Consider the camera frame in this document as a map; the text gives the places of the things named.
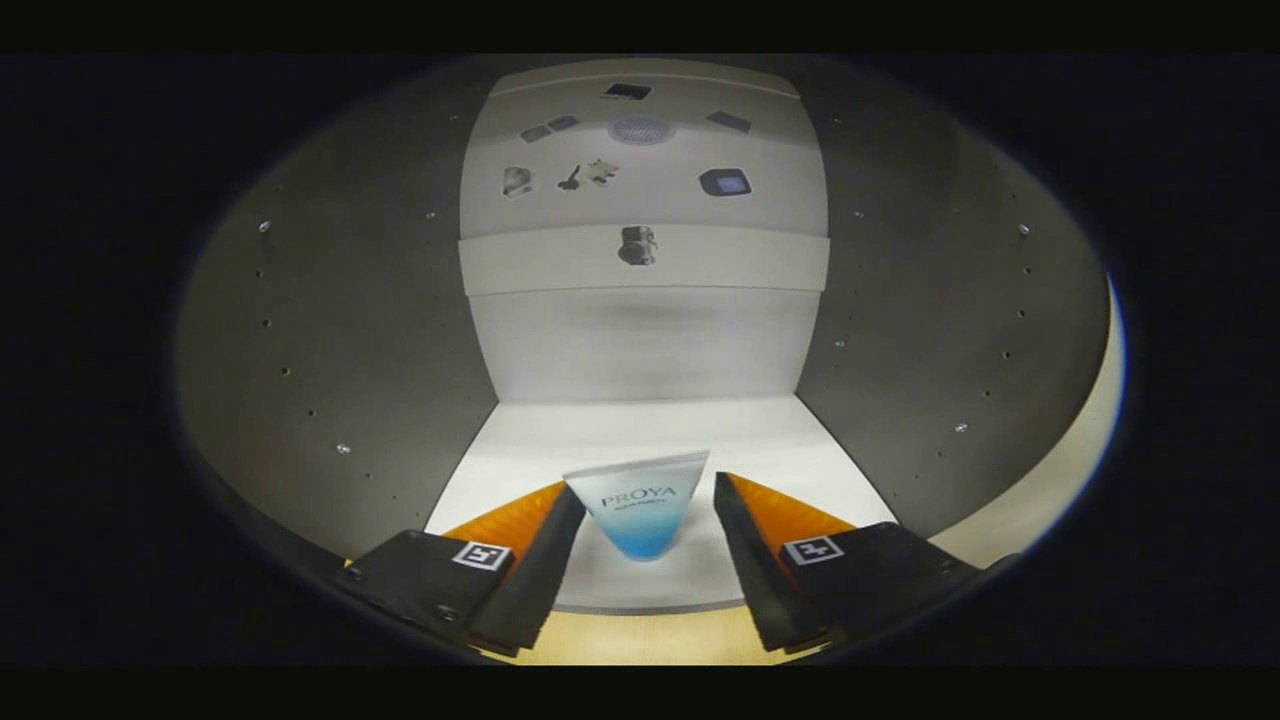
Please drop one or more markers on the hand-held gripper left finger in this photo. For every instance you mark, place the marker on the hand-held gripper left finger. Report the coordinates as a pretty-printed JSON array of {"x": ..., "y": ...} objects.
[{"x": 545, "y": 575}]

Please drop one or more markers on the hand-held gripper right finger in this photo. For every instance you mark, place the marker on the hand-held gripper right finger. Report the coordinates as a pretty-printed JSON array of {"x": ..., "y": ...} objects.
[{"x": 755, "y": 570}]

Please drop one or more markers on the white blue cosmetic tube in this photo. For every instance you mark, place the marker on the white blue cosmetic tube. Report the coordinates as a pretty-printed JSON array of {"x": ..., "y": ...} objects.
[{"x": 640, "y": 500}]

